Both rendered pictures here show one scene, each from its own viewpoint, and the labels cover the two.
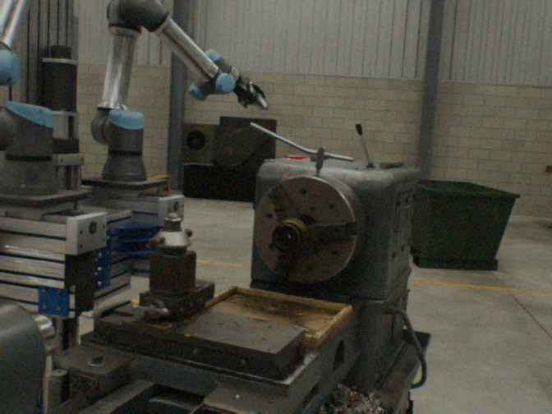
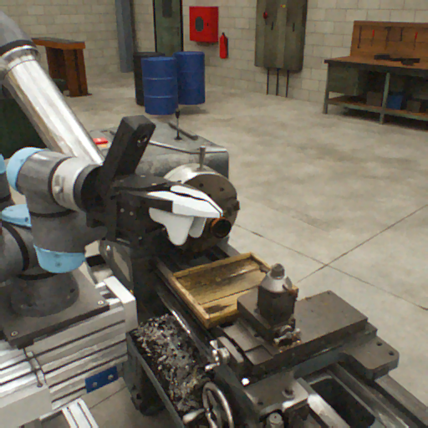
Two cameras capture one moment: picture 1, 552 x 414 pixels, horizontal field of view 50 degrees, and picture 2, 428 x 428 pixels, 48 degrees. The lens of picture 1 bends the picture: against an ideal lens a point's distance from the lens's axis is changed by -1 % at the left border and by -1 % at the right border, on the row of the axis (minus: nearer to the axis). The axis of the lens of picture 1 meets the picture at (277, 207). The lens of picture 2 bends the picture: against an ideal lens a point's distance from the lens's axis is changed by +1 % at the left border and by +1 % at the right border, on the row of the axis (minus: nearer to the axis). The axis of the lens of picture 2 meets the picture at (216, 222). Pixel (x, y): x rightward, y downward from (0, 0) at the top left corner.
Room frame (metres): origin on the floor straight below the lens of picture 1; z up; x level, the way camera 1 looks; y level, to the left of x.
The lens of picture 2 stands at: (0.66, 1.13, 1.81)
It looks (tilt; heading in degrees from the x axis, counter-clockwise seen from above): 26 degrees down; 309
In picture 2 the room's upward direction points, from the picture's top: straight up
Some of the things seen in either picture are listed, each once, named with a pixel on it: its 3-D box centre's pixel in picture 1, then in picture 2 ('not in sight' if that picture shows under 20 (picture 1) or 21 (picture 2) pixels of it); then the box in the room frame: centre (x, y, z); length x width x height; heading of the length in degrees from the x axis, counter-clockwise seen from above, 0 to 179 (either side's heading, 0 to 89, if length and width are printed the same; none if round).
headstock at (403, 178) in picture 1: (340, 218); (152, 181); (2.14, -0.23, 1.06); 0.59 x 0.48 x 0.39; 158
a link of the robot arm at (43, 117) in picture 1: (26, 128); (32, 236); (1.57, 0.67, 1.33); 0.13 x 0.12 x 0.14; 96
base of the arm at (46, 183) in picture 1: (29, 172); (43, 279); (1.57, 0.66, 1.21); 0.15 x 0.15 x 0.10
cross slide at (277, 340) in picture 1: (194, 331); (292, 330); (1.18, 0.15, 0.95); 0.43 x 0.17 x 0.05; 68
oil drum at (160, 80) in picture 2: not in sight; (160, 85); (6.63, -4.66, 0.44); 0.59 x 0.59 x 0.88
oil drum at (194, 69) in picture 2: not in sight; (189, 78); (6.82, -5.59, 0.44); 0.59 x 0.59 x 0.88
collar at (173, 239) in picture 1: (172, 237); (277, 279); (1.21, 0.21, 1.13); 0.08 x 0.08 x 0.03
